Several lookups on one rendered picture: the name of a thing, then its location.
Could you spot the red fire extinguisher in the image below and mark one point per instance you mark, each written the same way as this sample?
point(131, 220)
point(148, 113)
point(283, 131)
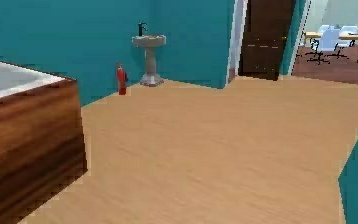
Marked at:
point(121, 80)

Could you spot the black sink tap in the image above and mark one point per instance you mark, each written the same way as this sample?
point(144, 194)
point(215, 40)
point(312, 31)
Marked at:
point(141, 28)

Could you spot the dark brown room door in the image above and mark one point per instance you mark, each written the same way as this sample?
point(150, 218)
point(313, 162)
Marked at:
point(265, 36)

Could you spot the wood panelled white bathtub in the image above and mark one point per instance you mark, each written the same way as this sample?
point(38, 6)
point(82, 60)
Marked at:
point(30, 133)

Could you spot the white chair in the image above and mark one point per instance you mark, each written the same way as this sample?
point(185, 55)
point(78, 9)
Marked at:
point(327, 38)

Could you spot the light wooden table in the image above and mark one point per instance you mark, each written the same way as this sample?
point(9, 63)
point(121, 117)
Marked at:
point(333, 36)

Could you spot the grey pedestal sink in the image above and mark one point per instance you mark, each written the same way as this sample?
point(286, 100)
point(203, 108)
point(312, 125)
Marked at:
point(150, 56)

